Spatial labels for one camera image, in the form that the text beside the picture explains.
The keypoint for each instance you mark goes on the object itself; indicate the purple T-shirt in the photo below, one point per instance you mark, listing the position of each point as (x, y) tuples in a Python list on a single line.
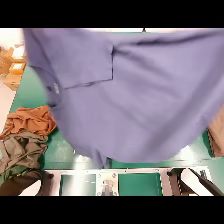
[(143, 100)]

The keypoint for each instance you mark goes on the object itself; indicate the orange garment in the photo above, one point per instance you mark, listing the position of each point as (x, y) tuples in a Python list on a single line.
[(31, 121)]

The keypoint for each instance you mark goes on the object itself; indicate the olive green garment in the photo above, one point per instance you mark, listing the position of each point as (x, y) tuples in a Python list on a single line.
[(20, 150)]

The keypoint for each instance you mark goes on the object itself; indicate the cardboard boxes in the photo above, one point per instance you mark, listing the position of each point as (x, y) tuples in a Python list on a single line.
[(11, 68)]

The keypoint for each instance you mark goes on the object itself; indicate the silver frame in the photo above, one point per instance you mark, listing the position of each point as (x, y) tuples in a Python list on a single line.
[(106, 183)]

